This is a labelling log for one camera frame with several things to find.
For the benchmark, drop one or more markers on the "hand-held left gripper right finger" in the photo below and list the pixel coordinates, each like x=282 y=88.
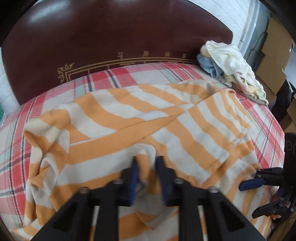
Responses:
x=164 y=187

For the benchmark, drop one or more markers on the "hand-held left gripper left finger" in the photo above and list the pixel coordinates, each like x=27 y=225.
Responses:
x=134 y=183

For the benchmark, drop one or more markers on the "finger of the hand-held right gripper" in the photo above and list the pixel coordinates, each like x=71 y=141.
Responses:
x=270 y=207
x=251 y=184

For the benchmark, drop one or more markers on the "orange striped shirt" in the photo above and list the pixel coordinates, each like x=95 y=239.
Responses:
x=196 y=129

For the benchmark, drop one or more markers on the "person's right hand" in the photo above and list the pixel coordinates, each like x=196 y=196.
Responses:
x=275 y=217

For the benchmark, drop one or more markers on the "grey garment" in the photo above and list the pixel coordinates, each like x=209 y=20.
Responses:
x=259 y=101

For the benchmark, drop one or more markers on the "flattened cardboard box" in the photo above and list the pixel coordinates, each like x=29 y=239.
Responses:
x=277 y=39
x=270 y=74

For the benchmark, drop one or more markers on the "pink garment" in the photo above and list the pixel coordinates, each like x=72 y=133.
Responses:
x=241 y=84

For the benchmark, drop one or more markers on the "red plaid bed sheet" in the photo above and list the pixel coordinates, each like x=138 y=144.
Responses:
x=143 y=71

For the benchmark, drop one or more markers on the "light blue garment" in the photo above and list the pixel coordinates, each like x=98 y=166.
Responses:
x=209 y=66

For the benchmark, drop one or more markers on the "green label water bottle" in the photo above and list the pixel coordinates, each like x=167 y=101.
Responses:
x=1 y=112

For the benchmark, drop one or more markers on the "dark brown bed headboard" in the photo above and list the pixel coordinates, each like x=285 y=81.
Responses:
x=115 y=30

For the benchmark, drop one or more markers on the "white wall pipe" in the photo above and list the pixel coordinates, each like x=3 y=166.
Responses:
x=251 y=20

